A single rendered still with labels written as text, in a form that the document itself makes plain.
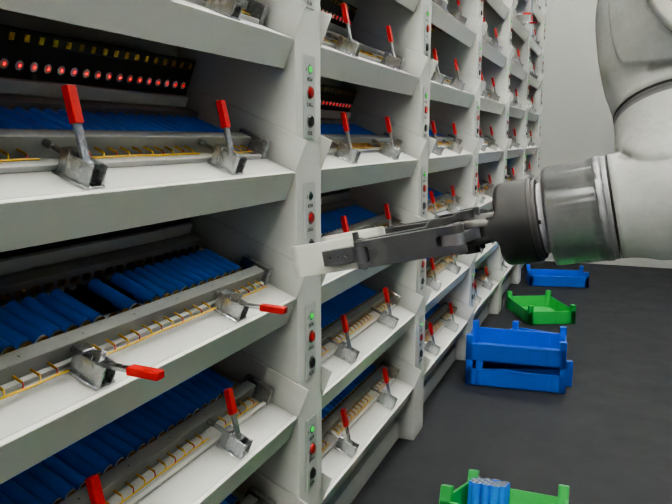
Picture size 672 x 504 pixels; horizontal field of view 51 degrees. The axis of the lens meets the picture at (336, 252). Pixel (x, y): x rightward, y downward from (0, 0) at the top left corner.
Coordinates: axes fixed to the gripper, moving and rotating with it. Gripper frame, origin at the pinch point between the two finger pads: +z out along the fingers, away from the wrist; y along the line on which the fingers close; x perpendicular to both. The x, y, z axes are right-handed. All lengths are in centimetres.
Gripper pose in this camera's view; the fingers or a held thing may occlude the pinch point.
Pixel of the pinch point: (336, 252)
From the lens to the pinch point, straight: 69.7
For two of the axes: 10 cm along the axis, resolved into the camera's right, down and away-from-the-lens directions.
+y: 3.7, -1.5, 9.2
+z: -9.1, 1.5, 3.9
